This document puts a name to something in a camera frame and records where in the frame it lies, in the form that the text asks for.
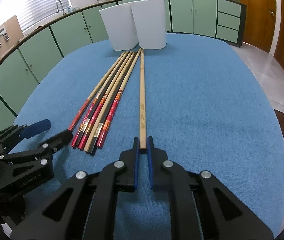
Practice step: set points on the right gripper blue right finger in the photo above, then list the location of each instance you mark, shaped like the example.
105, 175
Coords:
150, 149

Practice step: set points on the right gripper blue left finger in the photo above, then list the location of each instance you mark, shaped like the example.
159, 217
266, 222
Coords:
136, 145

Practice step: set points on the red star pattern chopstick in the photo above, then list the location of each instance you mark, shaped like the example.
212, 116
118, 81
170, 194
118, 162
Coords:
107, 123
94, 112

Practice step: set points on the green lower kitchen cabinets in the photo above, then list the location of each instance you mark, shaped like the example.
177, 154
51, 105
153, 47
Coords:
28, 62

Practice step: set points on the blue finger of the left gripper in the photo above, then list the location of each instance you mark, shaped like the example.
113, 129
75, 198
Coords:
34, 129
55, 143

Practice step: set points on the chrome kitchen faucet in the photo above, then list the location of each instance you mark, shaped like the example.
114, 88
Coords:
59, 7

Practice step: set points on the white double utensil holder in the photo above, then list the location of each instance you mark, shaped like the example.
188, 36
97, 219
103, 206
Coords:
141, 23

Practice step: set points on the blue table mat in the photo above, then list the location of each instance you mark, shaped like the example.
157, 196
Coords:
204, 107

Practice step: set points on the red striped end chopstick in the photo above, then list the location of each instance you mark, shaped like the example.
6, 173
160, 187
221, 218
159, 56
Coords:
94, 91

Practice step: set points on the brown board with device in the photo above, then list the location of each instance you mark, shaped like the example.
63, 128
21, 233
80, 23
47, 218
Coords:
10, 35

